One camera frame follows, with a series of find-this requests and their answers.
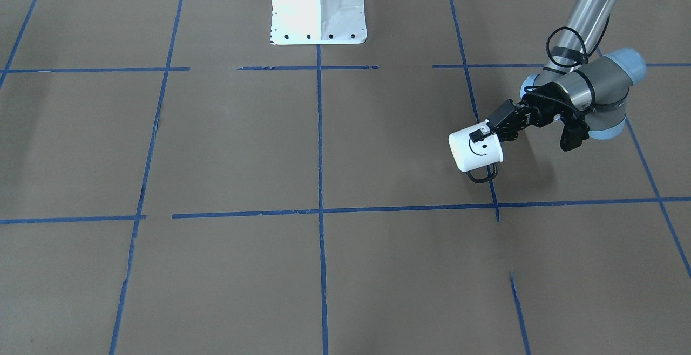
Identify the white smiley mug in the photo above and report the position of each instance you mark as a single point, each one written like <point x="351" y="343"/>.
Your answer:
<point x="476" y="147"/>

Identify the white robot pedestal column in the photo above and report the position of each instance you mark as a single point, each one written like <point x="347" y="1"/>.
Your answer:
<point x="318" y="22"/>

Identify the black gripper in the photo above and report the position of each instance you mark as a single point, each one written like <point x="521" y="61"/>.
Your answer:
<point x="534" y="114"/>

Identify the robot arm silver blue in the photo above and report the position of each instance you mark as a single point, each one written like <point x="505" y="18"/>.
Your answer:
<point x="587" y="94"/>

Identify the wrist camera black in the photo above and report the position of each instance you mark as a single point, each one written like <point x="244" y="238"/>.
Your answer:
<point x="573" y="134"/>

